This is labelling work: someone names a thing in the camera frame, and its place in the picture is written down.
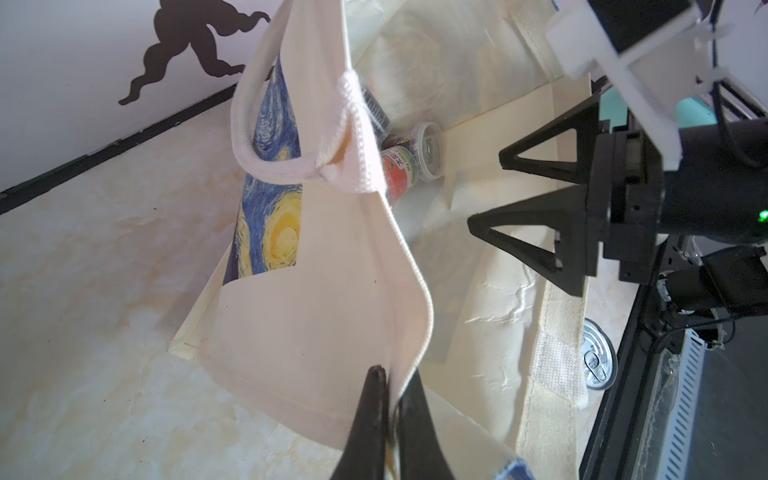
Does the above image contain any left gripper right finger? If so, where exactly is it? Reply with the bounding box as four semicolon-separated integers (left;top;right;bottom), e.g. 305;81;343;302
395;371;454;480

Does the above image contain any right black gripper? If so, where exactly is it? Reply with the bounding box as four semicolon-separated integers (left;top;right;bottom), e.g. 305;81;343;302
467;93;664;297

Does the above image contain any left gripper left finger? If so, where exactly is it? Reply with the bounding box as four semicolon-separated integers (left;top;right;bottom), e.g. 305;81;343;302
331;365;389;480

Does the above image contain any cream canvas tote bag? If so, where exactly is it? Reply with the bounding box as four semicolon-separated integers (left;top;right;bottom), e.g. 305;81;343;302
170;1;588;479

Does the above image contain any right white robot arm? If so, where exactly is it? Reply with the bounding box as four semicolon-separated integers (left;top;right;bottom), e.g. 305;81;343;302
468;96;767;316

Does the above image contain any clear lid seed jar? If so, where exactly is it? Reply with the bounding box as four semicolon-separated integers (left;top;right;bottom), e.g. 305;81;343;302
384;121;445;182

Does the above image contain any red label seed jar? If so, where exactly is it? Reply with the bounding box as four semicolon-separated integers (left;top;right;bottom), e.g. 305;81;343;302
381;145;418;205

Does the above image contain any mint green chrome toaster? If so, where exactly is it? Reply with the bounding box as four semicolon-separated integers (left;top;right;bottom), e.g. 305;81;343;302
599;86;717;130

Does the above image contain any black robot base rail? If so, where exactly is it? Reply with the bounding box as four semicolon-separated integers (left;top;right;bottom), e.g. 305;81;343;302
578;233;768;480

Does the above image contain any white slotted cable duct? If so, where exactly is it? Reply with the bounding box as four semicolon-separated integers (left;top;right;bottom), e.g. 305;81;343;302
656;329;707;480

